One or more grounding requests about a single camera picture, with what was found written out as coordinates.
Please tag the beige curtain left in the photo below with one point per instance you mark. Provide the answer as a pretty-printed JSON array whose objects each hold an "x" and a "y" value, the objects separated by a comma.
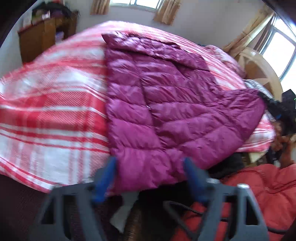
[{"x": 100, "y": 7}]

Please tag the red white plaid bed sheet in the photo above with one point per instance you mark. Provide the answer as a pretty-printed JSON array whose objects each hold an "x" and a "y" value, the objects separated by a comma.
[{"x": 53, "y": 116}]

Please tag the brown wooden desk cabinet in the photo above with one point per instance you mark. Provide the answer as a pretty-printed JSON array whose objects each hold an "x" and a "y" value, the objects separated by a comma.
[{"x": 36, "y": 39}]

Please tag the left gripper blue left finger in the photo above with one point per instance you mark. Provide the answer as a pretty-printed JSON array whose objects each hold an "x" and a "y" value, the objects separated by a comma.
[{"x": 103, "y": 178}]

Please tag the black clothes pile on desk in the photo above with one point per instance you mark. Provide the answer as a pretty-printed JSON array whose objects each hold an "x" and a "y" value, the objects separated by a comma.
[{"x": 55, "y": 9}]

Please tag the pink floral pillow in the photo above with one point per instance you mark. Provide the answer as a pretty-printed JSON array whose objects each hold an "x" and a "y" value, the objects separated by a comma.
[{"x": 227, "y": 60}]

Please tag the magenta quilted down jacket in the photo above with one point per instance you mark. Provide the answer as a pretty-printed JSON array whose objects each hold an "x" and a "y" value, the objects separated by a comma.
[{"x": 164, "y": 105}]

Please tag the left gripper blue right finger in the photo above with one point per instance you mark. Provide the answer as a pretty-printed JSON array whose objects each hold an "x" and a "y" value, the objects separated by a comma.
[{"x": 197, "y": 180}]

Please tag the wooden bed headboard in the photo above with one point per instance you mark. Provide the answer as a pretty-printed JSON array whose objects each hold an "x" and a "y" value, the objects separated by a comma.
[{"x": 258, "y": 69}]

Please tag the beige side window curtain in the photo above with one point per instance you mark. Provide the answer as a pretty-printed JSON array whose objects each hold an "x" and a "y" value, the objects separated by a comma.
[{"x": 254, "y": 27}]

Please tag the window with metal frame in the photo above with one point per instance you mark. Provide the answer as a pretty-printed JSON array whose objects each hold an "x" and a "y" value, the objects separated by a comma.
[{"x": 143, "y": 4}]

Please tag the beige curtain right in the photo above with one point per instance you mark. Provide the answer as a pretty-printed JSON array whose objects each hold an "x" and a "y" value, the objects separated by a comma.
[{"x": 167, "y": 12}]

